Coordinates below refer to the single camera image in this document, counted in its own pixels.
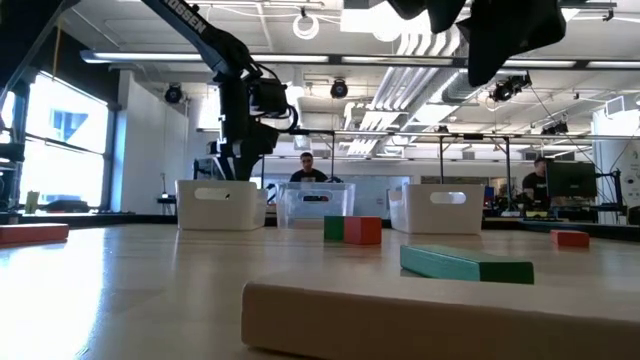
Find green wooden cube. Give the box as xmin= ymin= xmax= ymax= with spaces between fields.
xmin=322 ymin=215 xmax=346 ymax=243

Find linear ceiling light fixture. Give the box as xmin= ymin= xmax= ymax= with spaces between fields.
xmin=79 ymin=48 xmax=640 ymax=71

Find black overhead camera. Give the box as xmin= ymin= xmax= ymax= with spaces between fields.
xmin=488 ymin=72 xmax=533 ymax=104
xmin=163 ymin=83 xmax=184 ymax=106
xmin=329 ymin=77 xmax=350 ymax=101

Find person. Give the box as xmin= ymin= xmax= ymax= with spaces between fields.
xmin=521 ymin=156 xmax=554 ymax=206
xmin=288 ymin=151 xmax=330 ymax=184

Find clear plastic bin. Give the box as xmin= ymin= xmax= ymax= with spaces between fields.
xmin=274 ymin=181 xmax=357 ymax=230

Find small yellow-green box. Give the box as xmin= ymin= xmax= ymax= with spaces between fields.
xmin=24 ymin=189 xmax=42 ymax=216

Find white plastic bin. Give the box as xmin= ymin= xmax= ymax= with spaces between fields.
xmin=388 ymin=183 xmax=486 ymax=236
xmin=175 ymin=179 xmax=269 ymax=232

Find silver ventilation duct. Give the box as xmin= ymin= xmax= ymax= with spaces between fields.
xmin=439 ymin=67 xmax=501 ymax=106

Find white cable coil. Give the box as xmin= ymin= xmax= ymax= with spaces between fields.
xmin=291 ymin=5 xmax=321 ymax=41

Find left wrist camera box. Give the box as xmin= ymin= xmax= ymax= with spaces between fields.
xmin=248 ymin=76 xmax=291 ymax=116

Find red wooden cube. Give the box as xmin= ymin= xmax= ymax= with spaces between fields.
xmin=342 ymin=215 xmax=384 ymax=247

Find long natural wooden block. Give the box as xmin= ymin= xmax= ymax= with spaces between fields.
xmin=240 ymin=281 xmax=640 ymax=360

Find black workstation frame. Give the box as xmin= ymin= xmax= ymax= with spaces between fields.
xmin=258 ymin=127 xmax=337 ymax=184
xmin=438 ymin=132 xmax=513 ymax=211

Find black aluminium table frame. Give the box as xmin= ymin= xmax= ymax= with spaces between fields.
xmin=0 ymin=211 xmax=640 ymax=240

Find long green wooden block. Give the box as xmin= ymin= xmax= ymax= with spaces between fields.
xmin=399 ymin=243 xmax=536 ymax=287

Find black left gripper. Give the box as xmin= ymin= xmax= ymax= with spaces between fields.
xmin=206 ymin=73 xmax=280 ymax=183

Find long red wooden block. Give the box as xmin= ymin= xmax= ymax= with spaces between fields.
xmin=0 ymin=222 xmax=71 ymax=247

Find small red wooden block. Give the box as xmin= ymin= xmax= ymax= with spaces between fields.
xmin=549 ymin=228 xmax=591 ymax=249

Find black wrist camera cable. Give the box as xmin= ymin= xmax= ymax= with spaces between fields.
xmin=248 ymin=63 xmax=301 ymax=137

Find black computer monitor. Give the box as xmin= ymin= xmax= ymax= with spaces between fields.
xmin=545 ymin=159 xmax=599 ymax=199

